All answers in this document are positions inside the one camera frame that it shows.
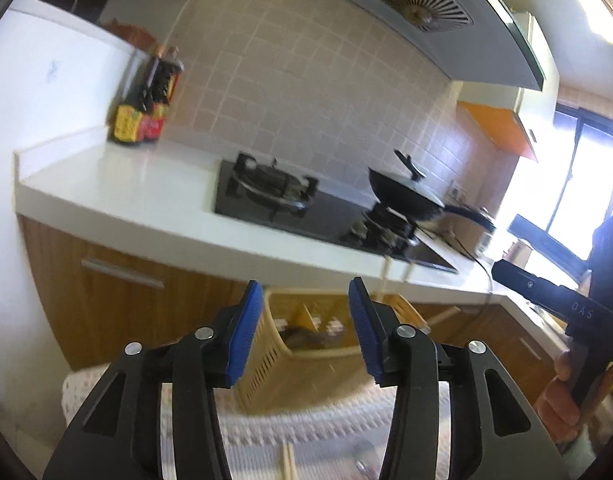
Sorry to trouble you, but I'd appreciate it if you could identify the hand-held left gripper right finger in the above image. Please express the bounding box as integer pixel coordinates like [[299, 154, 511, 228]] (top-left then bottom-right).
[[349, 276, 562, 480]]

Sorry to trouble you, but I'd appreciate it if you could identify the wooden base cabinet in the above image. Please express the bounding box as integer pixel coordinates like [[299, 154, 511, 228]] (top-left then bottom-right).
[[17, 215, 562, 403]]

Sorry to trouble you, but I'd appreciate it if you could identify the black gas stove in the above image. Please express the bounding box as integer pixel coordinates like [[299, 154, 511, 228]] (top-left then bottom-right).
[[215, 152, 459, 275]]

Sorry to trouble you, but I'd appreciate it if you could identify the brown wicker basket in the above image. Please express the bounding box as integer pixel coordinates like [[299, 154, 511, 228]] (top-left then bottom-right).
[[100, 19, 157, 52]]

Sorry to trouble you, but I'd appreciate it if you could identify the long silver drawer handle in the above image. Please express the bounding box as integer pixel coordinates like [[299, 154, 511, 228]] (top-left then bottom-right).
[[81, 259, 165, 290]]

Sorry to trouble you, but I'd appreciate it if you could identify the short silver drawer handle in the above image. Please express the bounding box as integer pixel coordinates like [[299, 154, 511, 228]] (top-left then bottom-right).
[[431, 305, 460, 326], [519, 336, 543, 361]]

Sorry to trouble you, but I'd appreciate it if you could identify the window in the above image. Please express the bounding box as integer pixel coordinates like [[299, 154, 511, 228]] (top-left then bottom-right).
[[547, 102, 613, 261]]

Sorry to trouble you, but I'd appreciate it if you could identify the red label sauce bottle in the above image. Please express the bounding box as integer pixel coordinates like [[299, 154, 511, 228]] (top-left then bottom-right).
[[136, 50, 185, 142]]

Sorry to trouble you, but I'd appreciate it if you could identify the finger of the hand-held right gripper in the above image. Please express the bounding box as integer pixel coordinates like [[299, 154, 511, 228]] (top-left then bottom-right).
[[507, 214, 593, 273], [491, 259, 595, 323]]

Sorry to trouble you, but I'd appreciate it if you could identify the yellow plastic utensil basket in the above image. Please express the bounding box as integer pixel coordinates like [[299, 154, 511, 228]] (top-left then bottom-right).
[[235, 287, 430, 413]]

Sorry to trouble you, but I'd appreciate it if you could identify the person's right hand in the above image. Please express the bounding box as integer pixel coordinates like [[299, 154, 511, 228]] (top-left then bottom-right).
[[534, 347, 613, 443]]

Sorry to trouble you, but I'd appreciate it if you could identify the black power cable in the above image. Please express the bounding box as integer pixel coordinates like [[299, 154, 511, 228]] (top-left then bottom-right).
[[447, 232, 493, 294]]

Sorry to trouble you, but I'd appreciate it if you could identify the black utensil handle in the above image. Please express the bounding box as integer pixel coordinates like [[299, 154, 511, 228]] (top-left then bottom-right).
[[394, 149, 428, 182]]

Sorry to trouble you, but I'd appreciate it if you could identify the white kitchen countertop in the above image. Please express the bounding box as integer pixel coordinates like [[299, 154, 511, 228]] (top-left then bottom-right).
[[14, 127, 567, 342]]

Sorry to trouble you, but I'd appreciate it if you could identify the black wok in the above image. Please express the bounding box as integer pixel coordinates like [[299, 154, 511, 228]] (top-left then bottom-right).
[[368, 166, 497, 234]]

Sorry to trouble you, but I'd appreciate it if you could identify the striped woven table mat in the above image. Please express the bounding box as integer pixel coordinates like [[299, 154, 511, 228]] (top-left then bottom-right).
[[61, 365, 577, 480]]

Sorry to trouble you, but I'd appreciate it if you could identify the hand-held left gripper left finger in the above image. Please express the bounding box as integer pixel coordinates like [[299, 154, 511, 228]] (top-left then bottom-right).
[[42, 280, 264, 480]]

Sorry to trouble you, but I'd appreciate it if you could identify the orange wall cabinet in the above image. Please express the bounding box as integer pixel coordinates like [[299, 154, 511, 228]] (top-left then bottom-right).
[[459, 101, 539, 163]]

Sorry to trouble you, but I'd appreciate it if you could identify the dark soy sauce bottle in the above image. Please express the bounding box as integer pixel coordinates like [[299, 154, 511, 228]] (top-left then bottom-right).
[[106, 55, 160, 147]]

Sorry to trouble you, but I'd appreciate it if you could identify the grey range hood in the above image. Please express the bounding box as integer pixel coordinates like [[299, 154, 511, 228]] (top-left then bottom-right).
[[291, 0, 546, 92]]

